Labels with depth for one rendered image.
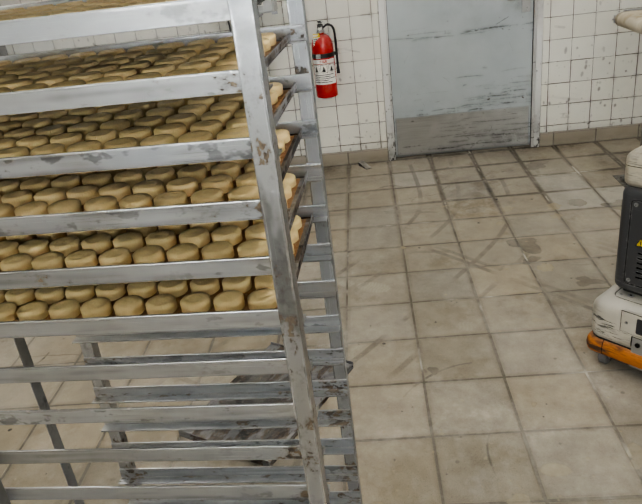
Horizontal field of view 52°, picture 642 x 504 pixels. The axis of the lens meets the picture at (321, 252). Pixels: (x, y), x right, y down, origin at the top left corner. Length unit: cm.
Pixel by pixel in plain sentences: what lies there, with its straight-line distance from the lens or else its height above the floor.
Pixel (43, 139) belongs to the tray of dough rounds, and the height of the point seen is 133.
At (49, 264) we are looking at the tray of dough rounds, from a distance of 113.
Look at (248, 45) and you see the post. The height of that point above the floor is 146.
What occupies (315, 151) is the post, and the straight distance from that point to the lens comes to 134.
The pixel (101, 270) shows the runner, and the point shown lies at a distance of 106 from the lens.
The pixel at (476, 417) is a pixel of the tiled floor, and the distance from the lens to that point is 243.
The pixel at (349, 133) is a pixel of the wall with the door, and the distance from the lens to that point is 494.
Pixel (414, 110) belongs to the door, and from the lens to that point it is 494.
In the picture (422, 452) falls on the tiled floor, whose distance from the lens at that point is 230.
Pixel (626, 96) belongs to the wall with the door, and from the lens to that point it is 524.
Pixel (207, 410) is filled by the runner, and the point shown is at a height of 88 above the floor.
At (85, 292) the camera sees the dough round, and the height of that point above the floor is 106.
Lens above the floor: 157
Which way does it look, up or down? 26 degrees down
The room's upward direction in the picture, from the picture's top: 7 degrees counter-clockwise
